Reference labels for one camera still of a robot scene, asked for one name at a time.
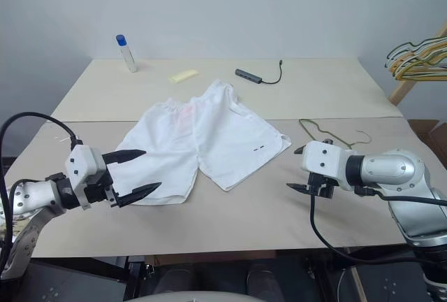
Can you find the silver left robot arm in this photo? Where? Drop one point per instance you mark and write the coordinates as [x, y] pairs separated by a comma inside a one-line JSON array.
[[28, 197]]

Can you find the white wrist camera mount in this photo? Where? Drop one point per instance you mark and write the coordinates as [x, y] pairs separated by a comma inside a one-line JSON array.
[[82, 164], [321, 158]]

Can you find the pale rounded robot torso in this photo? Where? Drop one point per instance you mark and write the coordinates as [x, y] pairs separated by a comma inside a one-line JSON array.
[[195, 296]]

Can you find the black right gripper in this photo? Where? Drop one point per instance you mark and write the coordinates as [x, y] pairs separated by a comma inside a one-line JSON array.
[[319, 185]]

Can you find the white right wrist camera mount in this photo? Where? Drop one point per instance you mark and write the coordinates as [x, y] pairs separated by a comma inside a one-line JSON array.
[[321, 158]]

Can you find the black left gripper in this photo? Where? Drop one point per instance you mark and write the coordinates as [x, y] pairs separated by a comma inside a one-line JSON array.
[[97, 192]]

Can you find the clear bottle with blue cap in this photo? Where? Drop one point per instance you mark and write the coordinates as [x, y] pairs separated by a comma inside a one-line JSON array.
[[127, 55]]

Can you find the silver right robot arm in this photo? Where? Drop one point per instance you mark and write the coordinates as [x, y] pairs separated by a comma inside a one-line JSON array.
[[391, 169]]

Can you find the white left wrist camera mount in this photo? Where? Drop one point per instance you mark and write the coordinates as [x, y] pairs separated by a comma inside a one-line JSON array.
[[82, 164]]

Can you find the bundle of hangers on rack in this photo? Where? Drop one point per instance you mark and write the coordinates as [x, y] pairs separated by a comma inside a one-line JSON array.
[[401, 94]]

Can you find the white shorts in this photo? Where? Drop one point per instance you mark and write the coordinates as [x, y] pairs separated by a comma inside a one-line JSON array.
[[174, 141]]

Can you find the pale yellow packet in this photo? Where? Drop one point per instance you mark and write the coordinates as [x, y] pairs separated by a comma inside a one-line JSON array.
[[183, 75]]

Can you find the brown cardboard box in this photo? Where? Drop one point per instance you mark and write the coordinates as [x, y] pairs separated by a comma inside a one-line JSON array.
[[431, 134]]

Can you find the black riveted base plate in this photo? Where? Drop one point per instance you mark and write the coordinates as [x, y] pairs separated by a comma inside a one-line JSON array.
[[391, 284], [70, 284]]

